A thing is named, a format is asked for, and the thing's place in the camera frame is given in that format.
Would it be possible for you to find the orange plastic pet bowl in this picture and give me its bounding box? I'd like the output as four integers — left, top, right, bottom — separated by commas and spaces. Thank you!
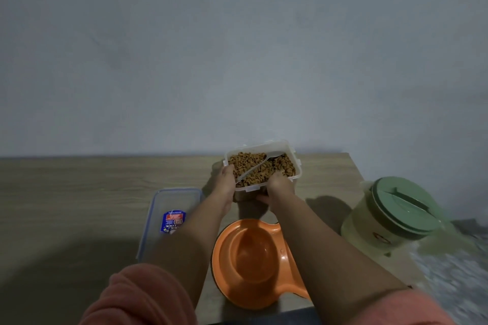
211, 218, 311, 310

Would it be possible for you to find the white plastic spoon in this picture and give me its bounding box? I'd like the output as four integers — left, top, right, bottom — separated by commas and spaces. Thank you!
235, 151, 286, 185

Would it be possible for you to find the pink sleeve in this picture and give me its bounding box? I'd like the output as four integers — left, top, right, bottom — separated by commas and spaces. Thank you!
79, 263, 199, 325
311, 287, 456, 325

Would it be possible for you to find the pink right sleeve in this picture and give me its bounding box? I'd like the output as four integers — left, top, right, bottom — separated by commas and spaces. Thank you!
311, 287, 456, 325

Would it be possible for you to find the person's right hand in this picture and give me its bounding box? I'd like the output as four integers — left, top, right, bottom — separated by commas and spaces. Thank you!
256, 172, 296, 209

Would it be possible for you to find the person's right forearm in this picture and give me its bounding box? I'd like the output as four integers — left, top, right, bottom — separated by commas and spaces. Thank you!
271, 193, 414, 316

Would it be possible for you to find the person's left hand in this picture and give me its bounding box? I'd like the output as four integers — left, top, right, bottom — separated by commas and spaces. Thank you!
208, 164, 238, 207

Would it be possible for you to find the clear plastic food container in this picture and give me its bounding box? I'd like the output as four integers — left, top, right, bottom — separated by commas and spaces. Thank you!
223, 140, 302, 203

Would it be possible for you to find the green lidded storage container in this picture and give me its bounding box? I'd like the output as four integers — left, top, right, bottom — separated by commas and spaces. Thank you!
341, 176, 454, 257

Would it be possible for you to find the person's left forearm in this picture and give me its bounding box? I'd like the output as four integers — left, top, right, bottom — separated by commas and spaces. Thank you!
143, 192, 232, 308

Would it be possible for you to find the clear lid with blue seal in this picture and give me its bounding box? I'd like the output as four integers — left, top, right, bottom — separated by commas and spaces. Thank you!
136, 188, 204, 262

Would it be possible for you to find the brown dry pet food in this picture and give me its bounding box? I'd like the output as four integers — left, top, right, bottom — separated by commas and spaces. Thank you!
228, 151, 296, 188

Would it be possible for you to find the pink left sleeve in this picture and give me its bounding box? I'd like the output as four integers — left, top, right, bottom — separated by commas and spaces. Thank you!
79, 263, 199, 325

